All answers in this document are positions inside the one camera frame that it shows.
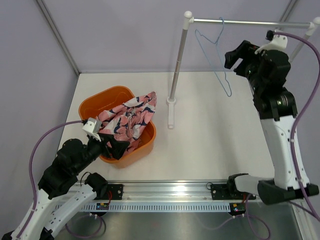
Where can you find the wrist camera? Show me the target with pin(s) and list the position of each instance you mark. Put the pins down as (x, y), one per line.
(277, 41)
(92, 127)

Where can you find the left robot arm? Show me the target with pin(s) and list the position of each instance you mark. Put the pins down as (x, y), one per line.
(42, 222)

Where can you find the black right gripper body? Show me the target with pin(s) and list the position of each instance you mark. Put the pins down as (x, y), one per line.
(251, 62)

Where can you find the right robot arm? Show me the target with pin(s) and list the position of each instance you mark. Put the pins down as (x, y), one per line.
(266, 71)

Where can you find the pink shark print shorts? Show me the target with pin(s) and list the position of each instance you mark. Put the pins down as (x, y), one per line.
(128, 120)

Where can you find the aluminium mounting rail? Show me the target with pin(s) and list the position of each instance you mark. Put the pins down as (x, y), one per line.
(169, 191)

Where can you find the orange plastic basket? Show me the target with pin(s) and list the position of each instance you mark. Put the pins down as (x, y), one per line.
(107, 100)

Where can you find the white slotted cable duct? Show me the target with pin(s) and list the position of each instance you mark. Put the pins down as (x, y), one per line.
(166, 207)

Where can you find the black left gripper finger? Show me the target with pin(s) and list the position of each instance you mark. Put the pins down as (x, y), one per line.
(118, 149)
(108, 140)

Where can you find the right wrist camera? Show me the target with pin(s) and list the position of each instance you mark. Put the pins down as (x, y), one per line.
(277, 41)

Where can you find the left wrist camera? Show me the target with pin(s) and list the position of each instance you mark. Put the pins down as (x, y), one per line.
(92, 127)

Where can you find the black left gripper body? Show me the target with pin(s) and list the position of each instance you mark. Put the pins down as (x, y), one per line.
(96, 148)

